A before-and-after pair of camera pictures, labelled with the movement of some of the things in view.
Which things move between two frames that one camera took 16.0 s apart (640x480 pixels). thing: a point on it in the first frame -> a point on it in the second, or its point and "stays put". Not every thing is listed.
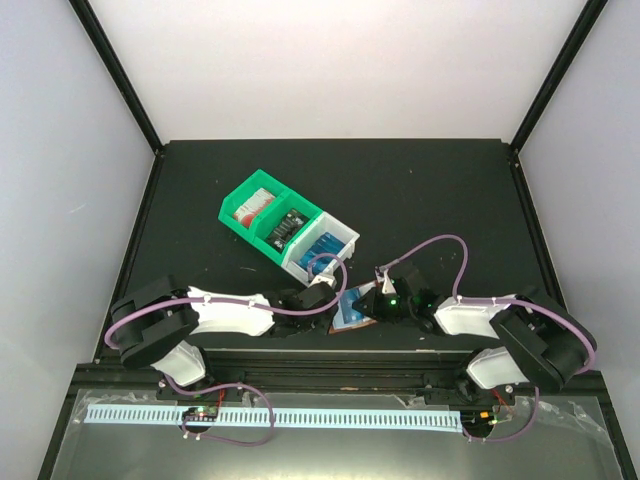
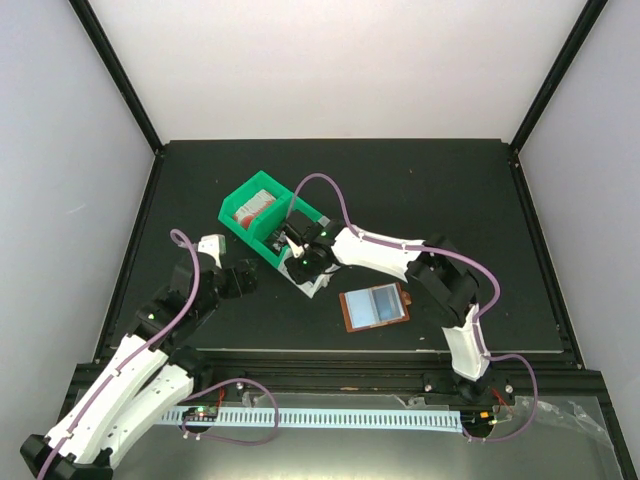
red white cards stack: x=253 y=206 stays put
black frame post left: x=121 y=75 stays put
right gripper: x=372 y=309 -> x=300 y=275
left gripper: x=324 y=325 -> x=237 y=288
